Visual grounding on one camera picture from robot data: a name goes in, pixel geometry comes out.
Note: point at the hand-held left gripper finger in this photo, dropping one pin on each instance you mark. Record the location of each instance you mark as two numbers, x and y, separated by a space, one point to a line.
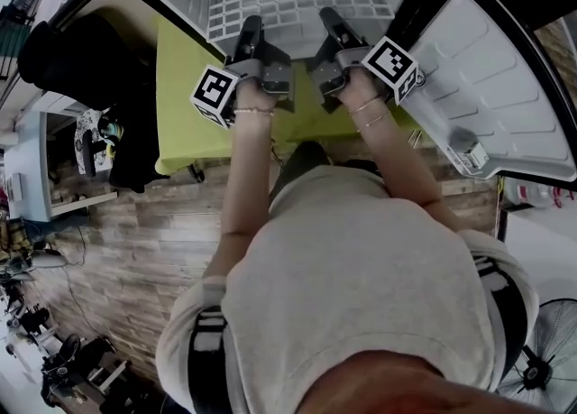
249 38

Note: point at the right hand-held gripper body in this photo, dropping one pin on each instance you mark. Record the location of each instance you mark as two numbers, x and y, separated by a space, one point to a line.
390 65

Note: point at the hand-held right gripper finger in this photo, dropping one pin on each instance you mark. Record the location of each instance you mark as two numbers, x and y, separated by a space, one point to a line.
342 31

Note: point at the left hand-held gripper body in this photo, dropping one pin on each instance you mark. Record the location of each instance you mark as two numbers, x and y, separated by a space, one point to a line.
214 92

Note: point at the white plastic rack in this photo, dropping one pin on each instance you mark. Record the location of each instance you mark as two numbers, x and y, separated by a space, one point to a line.
288 6

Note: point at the person's right forearm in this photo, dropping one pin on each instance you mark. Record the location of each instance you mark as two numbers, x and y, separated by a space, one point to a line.
396 159

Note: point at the person's left forearm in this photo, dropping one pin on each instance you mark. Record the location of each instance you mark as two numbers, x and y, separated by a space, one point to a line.
248 168

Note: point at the green tablecloth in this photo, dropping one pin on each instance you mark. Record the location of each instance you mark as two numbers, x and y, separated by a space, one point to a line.
189 110

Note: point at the black jacket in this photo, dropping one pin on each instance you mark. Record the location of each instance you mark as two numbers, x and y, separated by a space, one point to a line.
135 150

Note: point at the person's right leg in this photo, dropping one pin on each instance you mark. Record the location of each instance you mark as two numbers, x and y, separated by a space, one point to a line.
360 165

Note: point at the person's leg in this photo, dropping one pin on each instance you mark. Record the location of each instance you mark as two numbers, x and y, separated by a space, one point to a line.
302 164
360 165

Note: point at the person's left leg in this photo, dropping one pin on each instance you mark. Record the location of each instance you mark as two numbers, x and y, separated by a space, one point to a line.
302 164

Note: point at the beige desk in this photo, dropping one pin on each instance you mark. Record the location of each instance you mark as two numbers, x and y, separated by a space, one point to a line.
121 6

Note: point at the black mesh office chair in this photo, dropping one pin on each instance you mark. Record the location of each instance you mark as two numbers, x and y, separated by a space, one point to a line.
81 60

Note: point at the patterned white chair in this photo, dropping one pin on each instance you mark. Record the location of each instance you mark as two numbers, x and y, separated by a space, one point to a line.
85 141

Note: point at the clear water jug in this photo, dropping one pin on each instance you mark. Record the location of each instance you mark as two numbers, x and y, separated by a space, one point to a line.
532 193

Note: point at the person's grey shirt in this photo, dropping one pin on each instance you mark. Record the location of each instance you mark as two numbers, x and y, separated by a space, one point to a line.
360 268

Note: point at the white desk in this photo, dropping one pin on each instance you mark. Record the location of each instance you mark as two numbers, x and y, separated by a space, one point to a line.
27 177

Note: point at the black floor fan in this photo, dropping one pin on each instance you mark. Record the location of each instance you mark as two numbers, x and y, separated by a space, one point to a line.
536 369

